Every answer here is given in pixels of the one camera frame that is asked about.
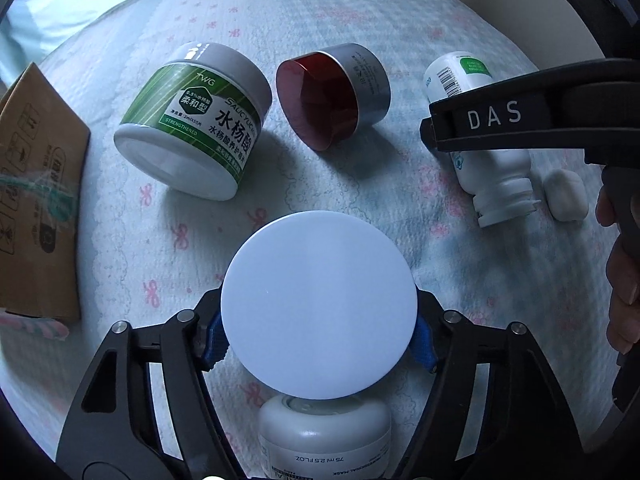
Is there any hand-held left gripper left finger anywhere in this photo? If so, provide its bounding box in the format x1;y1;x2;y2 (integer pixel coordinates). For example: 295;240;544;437
56;287;246;480

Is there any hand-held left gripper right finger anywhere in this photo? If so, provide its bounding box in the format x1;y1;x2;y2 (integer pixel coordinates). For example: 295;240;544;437
400;287;601;480

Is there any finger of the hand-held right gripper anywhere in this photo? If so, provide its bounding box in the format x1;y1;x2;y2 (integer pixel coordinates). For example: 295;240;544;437
420;102;455;153

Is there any white round jar lid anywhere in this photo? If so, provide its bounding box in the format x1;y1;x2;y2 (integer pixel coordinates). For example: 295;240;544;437
220;210;420;401

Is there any person's right hand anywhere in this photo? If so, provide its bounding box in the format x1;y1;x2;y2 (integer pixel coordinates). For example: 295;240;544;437
596;186;640;354

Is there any white bottle with green label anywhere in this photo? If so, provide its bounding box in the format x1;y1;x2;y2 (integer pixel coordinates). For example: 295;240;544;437
422;51;543;228

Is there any small white rounded case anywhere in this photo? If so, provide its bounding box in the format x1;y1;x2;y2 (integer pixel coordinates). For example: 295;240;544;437
544;169;588;222

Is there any red and silver jar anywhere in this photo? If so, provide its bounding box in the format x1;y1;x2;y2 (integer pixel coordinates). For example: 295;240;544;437
275;43;392;152

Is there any white squat cream jar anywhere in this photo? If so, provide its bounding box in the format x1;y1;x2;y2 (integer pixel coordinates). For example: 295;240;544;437
257;394;392;480

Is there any pale floral quilt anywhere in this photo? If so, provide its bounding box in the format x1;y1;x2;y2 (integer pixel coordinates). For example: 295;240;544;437
0;0;640;480

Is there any pink striped cloth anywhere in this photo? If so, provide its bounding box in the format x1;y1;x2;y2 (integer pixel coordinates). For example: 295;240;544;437
0;309;69;342

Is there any brown cardboard box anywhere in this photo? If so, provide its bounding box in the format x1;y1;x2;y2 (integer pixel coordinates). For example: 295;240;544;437
0;61;92;323

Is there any green-labelled white jar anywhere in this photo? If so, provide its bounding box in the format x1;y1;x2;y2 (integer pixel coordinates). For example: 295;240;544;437
114;42;273;202

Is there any light blue cloth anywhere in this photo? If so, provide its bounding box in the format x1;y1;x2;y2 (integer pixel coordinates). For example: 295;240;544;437
7;0;211;78

